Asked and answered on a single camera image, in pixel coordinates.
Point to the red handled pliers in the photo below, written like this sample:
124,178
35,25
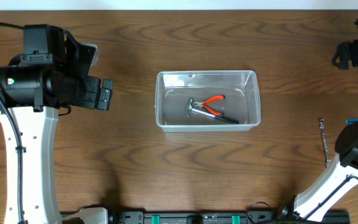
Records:
208,104

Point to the small steel hammer black grip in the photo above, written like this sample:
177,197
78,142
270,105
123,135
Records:
192,109

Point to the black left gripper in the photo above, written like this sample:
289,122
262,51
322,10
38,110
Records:
92,92

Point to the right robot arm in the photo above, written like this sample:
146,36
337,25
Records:
341,174

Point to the clear plastic container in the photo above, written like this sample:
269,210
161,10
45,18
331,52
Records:
174,89

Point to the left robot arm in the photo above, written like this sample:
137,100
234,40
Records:
51,74

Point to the blue white screw box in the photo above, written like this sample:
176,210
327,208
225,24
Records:
351,121

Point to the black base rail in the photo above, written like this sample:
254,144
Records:
256,216

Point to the silver ring wrench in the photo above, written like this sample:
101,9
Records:
325,143

